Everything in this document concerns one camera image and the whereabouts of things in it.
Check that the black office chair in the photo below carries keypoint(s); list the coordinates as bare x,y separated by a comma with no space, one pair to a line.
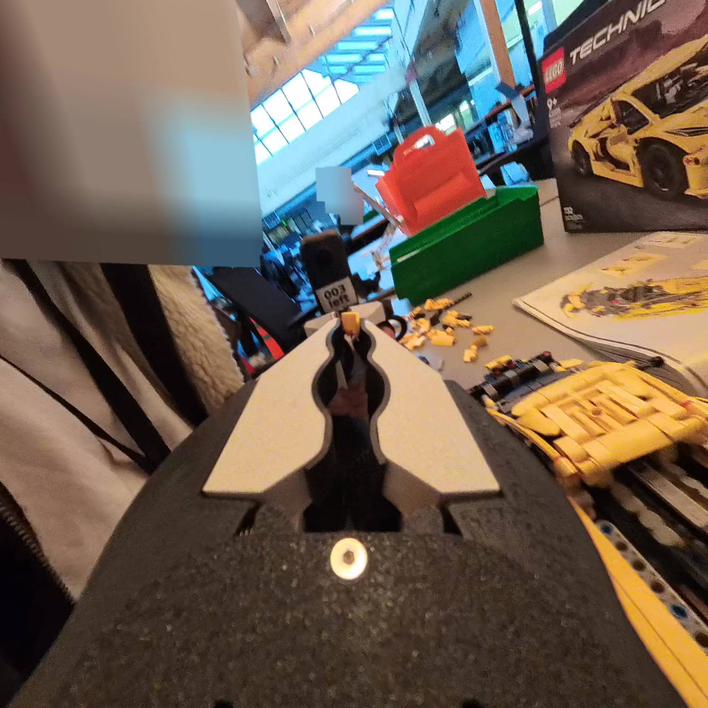
260,310

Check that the black brick beam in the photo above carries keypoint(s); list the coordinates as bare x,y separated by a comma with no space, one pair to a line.
459,299

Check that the person's left hand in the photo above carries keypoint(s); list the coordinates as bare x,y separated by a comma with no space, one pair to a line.
391,329

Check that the red flat sheet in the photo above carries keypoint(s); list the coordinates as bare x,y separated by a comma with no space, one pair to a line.
431,182

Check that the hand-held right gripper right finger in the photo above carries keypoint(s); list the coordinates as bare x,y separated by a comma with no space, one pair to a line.
437,442

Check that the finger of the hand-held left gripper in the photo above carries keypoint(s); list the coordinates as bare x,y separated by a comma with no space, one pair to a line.
371,312
316,325

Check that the black round-top pole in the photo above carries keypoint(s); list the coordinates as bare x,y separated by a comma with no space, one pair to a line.
525,55

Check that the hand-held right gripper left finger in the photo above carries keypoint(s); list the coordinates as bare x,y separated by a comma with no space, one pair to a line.
265,442

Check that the person's white shirt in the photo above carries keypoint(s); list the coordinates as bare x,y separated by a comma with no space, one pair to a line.
55,442

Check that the toy car set cardboard box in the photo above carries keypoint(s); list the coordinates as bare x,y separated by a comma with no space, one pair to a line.
625,193

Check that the yellow toy brick car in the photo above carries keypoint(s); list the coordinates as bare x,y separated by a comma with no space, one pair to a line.
597,420

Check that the yellow brick panel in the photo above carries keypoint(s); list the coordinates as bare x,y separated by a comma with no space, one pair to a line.
350,322

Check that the open instruction booklet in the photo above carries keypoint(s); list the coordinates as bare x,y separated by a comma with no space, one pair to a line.
608,326

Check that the orange striped cone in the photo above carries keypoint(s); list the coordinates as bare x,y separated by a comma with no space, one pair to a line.
268,340

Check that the pile of yellow brick parts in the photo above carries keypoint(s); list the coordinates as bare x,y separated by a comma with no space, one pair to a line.
442,326

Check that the green plastic bin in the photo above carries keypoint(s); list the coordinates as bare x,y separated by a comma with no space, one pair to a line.
470,249

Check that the person's brown fleece-lined jacket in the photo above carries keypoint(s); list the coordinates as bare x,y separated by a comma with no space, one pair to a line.
182,332

